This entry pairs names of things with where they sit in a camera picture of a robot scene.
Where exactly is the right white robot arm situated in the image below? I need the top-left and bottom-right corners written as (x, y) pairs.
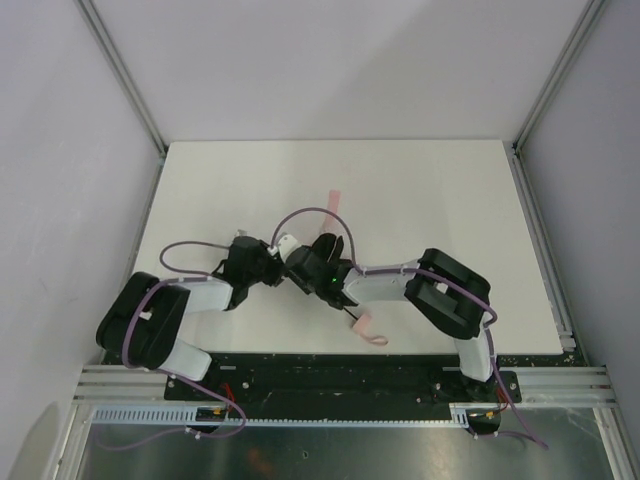
top-left (275, 233), bottom-right (494, 383)

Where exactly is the aluminium frame post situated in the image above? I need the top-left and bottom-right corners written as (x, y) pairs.
top-left (509, 0), bottom-right (611, 151)
top-left (74, 0), bottom-right (169, 156)

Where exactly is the pink folding umbrella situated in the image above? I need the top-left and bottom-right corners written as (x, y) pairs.
top-left (319, 190), bottom-right (388, 347)

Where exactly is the left aluminium frame post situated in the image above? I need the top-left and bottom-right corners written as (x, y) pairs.
top-left (74, 0), bottom-right (169, 156)

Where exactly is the right aluminium frame post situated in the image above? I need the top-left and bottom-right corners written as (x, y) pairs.
top-left (509, 0), bottom-right (611, 151)

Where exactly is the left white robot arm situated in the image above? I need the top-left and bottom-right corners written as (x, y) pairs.
top-left (96, 236), bottom-right (284, 381)

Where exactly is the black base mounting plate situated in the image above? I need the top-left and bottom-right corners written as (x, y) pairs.
top-left (102, 349), bottom-right (576, 421)

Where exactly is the aluminium frame rail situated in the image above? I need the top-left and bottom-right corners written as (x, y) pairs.
top-left (505, 144), bottom-right (618, 409)

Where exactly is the grey slotted cable duct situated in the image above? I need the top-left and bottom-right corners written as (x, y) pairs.
top-left (90, 403), bottom-right (501, 429)

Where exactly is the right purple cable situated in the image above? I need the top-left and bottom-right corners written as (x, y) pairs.
top-left (269, 205), bottom-right (550, 449)

